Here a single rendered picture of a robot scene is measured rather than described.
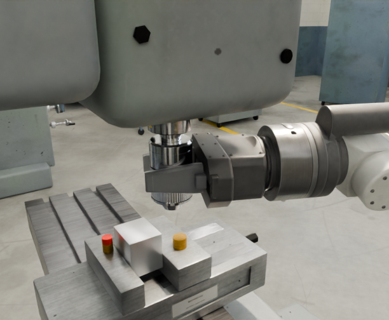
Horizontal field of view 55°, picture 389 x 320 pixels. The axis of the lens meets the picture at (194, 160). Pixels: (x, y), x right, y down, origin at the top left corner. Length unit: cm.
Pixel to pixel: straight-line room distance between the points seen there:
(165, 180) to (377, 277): 215
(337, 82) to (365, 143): 608
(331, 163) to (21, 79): 31
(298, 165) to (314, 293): 184
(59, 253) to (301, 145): 56
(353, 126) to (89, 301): 41
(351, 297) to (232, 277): 166
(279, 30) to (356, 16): 609
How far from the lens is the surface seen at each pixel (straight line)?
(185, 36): 27
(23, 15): 22
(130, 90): 26
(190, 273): 56
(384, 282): 244
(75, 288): 60
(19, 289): 235
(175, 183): 38
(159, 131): 37
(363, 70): 639
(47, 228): 91
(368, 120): 44
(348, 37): 643
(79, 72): 23
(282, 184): 40
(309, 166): 41
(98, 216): 92
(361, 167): 44
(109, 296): 58
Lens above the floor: 139
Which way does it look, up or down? 21 degrees down
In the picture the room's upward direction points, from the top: straight up
